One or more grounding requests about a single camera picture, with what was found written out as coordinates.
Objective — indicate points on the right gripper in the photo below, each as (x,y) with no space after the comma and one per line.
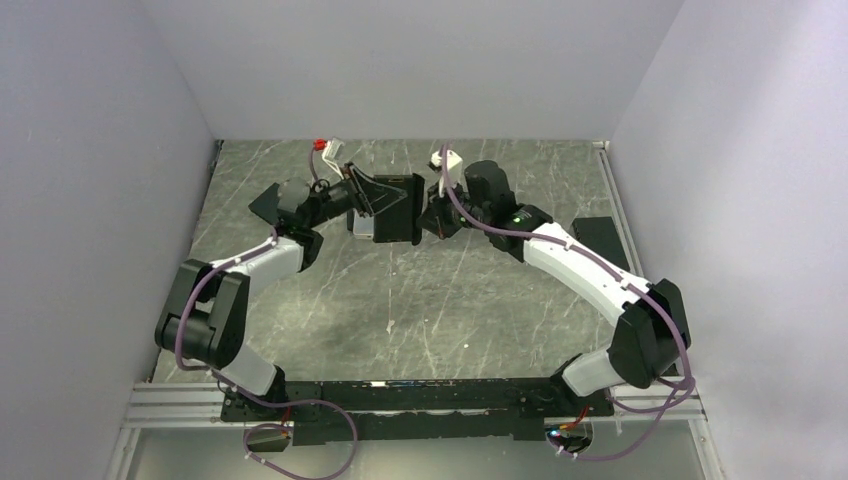
(433,218)

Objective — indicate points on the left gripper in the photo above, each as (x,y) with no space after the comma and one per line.
(375,197)

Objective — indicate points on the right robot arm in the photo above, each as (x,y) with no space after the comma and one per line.
(650,328)

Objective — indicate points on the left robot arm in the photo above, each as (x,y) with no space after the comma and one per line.
(203,321)

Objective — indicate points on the white router box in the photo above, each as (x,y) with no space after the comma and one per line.
(361,227)

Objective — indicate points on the black flat box left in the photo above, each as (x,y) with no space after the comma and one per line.
(265,205)

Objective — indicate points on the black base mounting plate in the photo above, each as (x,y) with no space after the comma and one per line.
(329,411)

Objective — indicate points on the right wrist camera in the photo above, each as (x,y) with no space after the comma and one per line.
(451,159)

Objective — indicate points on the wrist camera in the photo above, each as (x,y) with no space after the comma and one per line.
(451,159)
(329,150)

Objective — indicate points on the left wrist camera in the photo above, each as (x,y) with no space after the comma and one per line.
(329,150)

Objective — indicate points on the black switch box right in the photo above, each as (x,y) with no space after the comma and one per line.
(601,236)

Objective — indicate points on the aluminium frame rail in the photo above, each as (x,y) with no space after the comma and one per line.
(175,431)

